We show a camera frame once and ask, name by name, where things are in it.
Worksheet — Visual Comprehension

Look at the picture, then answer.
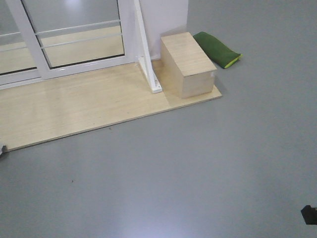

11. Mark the light wooden box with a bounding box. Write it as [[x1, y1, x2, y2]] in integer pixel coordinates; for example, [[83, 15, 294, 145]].
[[160, 32, 217, 99]]

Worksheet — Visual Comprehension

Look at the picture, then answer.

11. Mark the white framed sliding glass door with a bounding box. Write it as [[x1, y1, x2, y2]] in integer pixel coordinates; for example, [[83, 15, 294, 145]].
[[7, 0, 135, 80]]

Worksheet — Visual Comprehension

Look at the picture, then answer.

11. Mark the light wooden floor platform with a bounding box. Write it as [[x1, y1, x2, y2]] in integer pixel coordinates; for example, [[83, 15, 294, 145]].
[[0, 60, 221, 151]]

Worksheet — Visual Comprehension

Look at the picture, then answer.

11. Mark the green rolled mat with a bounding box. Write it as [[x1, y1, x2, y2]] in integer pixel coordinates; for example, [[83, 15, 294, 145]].
[[193, 32, 243, 69]]

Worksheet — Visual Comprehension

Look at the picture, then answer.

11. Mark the white diagonal support brace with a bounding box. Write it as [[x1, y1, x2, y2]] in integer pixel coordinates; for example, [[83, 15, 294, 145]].
[[133, 0, 162, 93]]

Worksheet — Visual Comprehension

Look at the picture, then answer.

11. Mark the fixed white framed glass panel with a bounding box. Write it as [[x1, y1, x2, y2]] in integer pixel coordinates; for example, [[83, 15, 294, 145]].
[[0, 0, 40, 88]]

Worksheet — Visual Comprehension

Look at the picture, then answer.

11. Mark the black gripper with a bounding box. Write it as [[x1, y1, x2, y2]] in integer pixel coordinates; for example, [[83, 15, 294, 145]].
[[301, 205, 317, 225]]

